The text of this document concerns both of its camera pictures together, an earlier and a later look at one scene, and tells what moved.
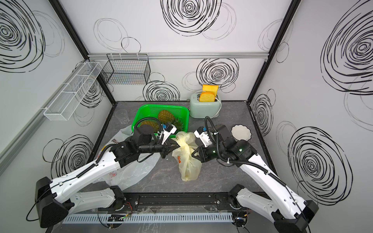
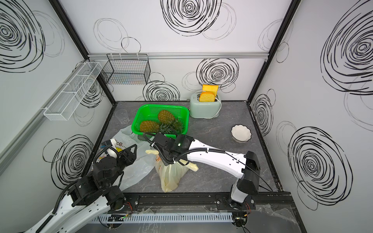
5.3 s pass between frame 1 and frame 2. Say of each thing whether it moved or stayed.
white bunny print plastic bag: stayed
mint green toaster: stayed
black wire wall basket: stayed
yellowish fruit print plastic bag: moved
